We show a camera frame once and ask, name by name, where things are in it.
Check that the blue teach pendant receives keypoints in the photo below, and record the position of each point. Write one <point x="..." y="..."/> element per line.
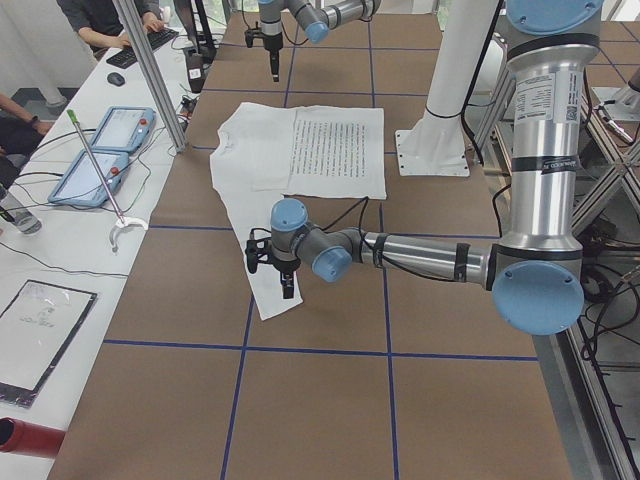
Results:
<point x="123" y="129"/>
<point x="80" y="185"/>

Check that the upper blue teach pendant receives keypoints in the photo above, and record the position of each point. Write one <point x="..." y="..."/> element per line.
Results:
<point x="123" y="129"/>

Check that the black computer mouse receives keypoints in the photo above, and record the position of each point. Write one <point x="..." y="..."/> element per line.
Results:
<point x="116" y="79"/>

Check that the red cylinder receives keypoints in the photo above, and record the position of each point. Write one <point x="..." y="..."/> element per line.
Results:
<point x="28" y="439"/>

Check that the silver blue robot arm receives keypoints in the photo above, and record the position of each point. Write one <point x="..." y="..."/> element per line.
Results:
<point x="533" y="270"/>
<point x="315" y="22"/>

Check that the aluminium frame post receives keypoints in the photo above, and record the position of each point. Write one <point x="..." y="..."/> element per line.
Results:
<point x="131" y="21"/>

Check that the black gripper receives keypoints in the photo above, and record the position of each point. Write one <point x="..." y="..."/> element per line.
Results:
<point x="272" y="42"/>
<point x="285" y="267"/>

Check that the grabber stick with green handle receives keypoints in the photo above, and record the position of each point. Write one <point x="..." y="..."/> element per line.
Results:
<point x="122" y="221"/>

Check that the black framed paper sheet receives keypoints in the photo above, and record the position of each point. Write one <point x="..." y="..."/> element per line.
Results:
<point x="37" y="326"/>

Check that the lower blue teach pendant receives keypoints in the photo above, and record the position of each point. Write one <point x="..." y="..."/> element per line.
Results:
<point x="80" y="185"/>

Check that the seated person in black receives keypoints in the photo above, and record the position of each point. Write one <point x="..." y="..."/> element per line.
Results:
<point x="97" y="22"/>

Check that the clear water bottle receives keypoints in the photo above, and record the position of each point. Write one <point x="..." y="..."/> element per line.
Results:
<point x="14" y="212"/>

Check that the aluminium truss frame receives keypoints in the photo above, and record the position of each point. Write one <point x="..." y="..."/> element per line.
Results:
<point x="600" y="175"/>

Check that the white long-sleeve printed shirt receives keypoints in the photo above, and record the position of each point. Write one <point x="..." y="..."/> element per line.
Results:
<point x="268" y="157"/>

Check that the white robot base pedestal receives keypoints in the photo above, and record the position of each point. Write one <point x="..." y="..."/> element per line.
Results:
<point x="435" y="145"/>

